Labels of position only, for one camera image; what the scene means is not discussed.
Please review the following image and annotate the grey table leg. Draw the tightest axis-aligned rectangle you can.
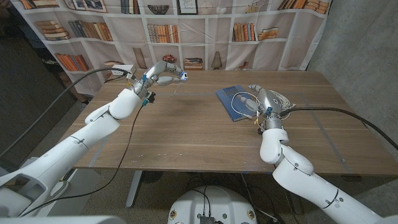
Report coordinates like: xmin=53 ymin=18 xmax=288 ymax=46
xmin=126 ymin=170 xmax=143 ymax=208

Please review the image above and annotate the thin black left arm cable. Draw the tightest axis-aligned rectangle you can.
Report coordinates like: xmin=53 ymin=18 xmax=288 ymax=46
xmin=18 ymin=104 xmax=146 ymax=217

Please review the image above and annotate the white power strip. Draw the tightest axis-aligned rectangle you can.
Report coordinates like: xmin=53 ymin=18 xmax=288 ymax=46
xmin=110 ymin=63 xmax=137 ymax=77

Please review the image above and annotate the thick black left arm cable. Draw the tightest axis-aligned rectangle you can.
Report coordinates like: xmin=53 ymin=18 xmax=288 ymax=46
xmin=0 ymin=67 xmax=134 ymax=158

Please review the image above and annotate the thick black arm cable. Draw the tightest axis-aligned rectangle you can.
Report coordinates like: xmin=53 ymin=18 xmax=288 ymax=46
xmin=0 ymin=67 xmax=134 ymax=158
xmin=278 ymin=106 xmax=398 ymax=152

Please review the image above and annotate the white Ethernet cable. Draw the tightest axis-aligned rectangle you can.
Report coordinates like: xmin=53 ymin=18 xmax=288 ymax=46
xmin=230 ymin=90 xmax=295 ymax=121

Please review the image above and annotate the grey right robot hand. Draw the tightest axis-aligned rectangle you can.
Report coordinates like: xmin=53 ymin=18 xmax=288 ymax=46
xmin=238 ymin=83 xmax=284 ymax=130

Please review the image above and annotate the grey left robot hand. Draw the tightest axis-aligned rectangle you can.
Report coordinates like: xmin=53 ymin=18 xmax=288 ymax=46
xmin=132 ymin=60 xmax=189 ymax=96

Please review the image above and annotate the black torso cable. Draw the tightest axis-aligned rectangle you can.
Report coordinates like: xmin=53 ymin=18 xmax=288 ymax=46
xmin=186 ymin=185 xmax=213 ymax=217

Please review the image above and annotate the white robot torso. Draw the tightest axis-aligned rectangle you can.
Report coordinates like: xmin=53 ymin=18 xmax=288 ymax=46
xmin=167 ymin=185 xmax=258 ymax=224

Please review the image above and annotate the printed bookshelf backdrop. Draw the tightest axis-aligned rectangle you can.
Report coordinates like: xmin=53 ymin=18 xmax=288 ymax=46
xmin=11 ymin=0 xmax=332 ymax=96

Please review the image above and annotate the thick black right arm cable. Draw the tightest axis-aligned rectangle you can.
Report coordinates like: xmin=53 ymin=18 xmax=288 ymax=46
xmin=278 ymin=106 xmax=398 ymax=152

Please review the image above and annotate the black power strip cord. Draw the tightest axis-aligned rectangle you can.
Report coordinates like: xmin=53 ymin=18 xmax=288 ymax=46
xmin=103 ymin=73 xmax=125 ymax=84

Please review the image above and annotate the white adapter connector with pigtail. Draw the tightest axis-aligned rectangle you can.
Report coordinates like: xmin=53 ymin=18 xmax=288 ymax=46
xmin=172 ymin=72 xmax=189 ymax=96

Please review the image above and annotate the blue book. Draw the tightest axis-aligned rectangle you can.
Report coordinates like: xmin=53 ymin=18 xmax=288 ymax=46
xmin=215 ymin=84 xmax=264 ymax=123

